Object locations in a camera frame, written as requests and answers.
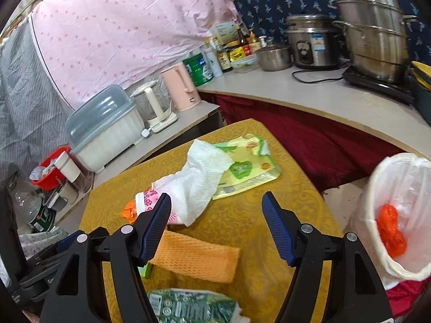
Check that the grey striped curtain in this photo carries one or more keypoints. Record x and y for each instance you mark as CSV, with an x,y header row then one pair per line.
x,y
32,112

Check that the white paper towel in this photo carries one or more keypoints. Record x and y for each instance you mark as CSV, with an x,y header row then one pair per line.
x,y
192,188

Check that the green white can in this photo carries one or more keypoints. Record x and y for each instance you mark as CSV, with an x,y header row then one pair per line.
x,y
198,69

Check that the black induction cooker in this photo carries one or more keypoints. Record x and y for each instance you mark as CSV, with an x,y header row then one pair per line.
x,y
396,92

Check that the navy floral cloth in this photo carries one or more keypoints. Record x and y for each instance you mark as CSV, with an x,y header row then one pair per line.
x,y
267,17

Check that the small steel bowl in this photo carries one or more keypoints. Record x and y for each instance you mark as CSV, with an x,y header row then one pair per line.
x,y
274,58

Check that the green printed wrapper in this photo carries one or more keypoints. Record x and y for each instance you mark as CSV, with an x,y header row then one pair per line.
x,y
183,305

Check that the red plastic basket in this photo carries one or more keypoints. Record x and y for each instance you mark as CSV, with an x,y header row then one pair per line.
x,y
53,177

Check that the pink electric kettle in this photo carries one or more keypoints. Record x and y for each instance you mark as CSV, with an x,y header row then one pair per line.
x,y
181,88

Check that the white box on shelf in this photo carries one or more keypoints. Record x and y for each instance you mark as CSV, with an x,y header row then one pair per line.
x,y
224,32

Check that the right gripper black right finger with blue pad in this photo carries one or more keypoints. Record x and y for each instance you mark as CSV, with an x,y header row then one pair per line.
x,y
356,293

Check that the steel rice cooker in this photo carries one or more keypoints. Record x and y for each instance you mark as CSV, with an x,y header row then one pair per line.
x,y
314,41

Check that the clear food container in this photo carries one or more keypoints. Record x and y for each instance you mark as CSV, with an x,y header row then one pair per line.
x,y
246,64

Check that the orange plastic bag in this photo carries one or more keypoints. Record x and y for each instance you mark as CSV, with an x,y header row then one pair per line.
x,y
129,212

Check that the green yellow snack packet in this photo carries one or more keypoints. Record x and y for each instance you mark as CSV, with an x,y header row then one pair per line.
x,y
252,165

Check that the large steel steamer pot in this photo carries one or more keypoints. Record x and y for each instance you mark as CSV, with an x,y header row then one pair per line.
x,y
376,36

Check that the red quilted cloth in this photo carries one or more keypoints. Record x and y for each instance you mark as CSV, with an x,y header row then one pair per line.
x,y
330,153

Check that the yellow patterned tablecloth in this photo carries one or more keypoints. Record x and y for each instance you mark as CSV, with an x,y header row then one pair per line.
x,y
262,279

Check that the white glass kettle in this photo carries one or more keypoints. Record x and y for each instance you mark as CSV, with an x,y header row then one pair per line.
x,y
156,117

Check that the stacked blue yellow basins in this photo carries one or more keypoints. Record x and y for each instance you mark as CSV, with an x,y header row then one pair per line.
x,y
419,79

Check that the white dish box clear lid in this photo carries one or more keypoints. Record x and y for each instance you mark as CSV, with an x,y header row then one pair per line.
x,y
103,127

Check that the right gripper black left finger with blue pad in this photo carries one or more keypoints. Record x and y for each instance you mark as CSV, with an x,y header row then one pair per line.
x,y
78,293

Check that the dark soy sauce bottle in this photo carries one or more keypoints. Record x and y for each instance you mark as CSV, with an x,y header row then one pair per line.
x,y
224,59

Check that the pink dotted curtain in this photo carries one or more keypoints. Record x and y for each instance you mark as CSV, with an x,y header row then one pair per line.
x,y
88,45

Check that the white lined trash bin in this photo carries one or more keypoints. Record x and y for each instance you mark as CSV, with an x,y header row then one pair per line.
x,y
403,181

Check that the pink white paper cup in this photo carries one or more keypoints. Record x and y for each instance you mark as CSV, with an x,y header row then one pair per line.
x,y
146,201

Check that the white bottle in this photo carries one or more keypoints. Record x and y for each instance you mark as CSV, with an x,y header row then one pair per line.
x,y
212,59

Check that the orange trash in bin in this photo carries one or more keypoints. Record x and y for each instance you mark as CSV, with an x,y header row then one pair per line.
x,y
392,238

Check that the orange mesh sponge cloth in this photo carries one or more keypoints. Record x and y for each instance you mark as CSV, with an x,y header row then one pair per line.
x,y
197,259

